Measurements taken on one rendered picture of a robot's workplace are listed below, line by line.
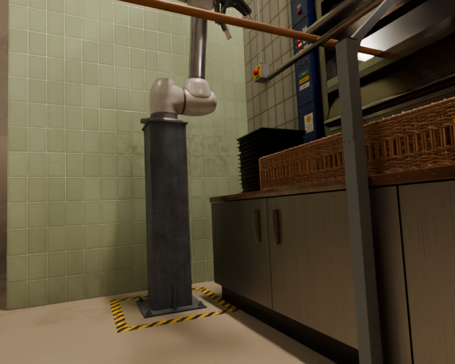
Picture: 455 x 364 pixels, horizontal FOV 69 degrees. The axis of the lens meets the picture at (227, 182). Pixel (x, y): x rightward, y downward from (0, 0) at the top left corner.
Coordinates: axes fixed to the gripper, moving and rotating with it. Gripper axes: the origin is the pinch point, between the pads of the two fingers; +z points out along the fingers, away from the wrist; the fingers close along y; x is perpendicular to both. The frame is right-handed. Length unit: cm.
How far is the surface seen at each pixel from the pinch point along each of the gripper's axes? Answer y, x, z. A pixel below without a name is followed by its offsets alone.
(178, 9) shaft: 36.0, 14.2, -10.0
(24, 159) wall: 87, -115, 7
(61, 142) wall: 65, -113, 6
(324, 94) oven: -48, -6, 43
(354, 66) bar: 23, 59, 29
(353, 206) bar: 42, 59, 61
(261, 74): -62, -61, 18
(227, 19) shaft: 20.0, 17.0, -1.8
